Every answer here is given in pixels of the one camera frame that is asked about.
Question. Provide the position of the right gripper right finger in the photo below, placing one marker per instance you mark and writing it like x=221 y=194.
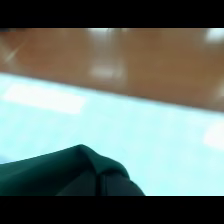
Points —
x=121 y=186

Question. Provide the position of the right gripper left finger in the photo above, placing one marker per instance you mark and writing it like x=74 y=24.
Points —
x=85 y=187

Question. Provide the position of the dark green garment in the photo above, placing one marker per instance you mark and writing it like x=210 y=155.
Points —
x=50 y=170

